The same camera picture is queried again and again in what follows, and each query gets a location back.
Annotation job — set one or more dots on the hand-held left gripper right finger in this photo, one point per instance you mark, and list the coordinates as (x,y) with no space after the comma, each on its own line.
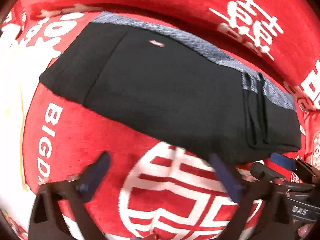
(225,177)

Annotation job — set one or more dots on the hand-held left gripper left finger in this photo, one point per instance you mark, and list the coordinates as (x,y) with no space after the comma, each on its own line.
(97,172)

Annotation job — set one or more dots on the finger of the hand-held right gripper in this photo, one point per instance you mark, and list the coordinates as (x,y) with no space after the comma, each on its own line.
(282,160)
(265,173)

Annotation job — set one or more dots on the black pants with blue stripes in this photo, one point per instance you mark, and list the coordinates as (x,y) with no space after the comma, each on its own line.
(162,87)

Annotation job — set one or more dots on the person's right hand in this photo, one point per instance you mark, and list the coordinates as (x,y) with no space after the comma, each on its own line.
(305,230)

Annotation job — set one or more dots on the red printed cloth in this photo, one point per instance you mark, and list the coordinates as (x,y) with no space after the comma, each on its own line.
(100,130)

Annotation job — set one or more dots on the white cloth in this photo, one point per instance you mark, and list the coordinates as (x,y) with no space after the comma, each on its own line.
(12,105)

